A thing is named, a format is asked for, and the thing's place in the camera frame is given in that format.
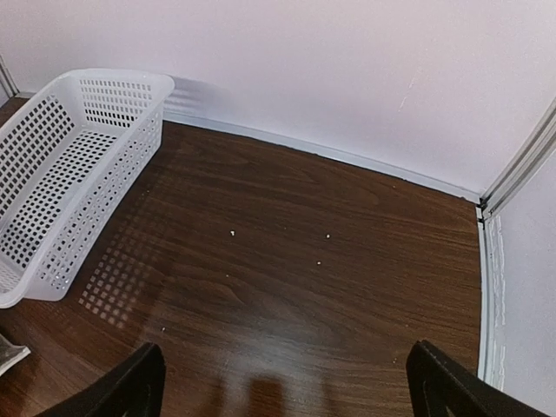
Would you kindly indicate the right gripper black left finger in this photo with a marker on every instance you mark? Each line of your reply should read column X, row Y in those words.
column 133, row 388

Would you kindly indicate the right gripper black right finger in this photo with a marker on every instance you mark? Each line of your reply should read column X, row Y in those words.
column 440, row 386

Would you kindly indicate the clear polka dot zip bag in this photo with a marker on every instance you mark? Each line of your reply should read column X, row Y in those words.
column 10, row 354

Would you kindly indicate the white perforated plastic basket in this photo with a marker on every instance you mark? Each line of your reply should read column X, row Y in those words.
column 68, row 157

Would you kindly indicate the aluminium frame post right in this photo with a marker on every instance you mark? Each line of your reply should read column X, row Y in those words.
column 530, row 157

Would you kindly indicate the aluminium frame post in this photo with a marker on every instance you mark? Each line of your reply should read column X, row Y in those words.
column 7, row 83
column 530, row 157

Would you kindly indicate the aluminium frame post left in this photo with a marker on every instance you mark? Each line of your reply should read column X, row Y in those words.
column 7, row 83

